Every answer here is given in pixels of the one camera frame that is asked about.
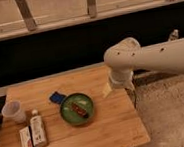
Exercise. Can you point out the middle metal bracket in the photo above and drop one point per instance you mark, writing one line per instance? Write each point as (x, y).
(92, 9)

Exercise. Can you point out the brown object on plate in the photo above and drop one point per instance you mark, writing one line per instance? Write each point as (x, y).
(79, 110)

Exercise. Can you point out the wooden table board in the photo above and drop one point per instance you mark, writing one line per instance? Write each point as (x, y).
(116, 122)

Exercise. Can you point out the green round plate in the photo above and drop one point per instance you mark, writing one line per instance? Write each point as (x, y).
(70, 116)

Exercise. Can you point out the yellow white sponge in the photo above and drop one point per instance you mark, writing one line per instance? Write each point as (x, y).
(107, 90)

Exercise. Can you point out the left metal bracket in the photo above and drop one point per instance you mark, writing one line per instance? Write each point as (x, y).
(26, 14)

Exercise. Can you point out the white glue bottle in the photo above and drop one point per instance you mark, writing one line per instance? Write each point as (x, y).
(38, 130)

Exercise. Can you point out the blue sponge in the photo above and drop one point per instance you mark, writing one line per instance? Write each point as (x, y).
(57, 98)

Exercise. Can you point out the small bottle on ledge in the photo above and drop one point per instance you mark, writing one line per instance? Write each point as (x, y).
(174, 35)

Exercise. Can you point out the white eraser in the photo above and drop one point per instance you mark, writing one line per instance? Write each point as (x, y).
(26, 137)

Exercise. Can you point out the clear plastic cup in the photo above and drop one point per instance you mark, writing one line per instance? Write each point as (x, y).
(13, 110)

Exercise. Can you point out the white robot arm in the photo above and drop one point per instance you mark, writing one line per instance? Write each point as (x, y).
(128, 55)

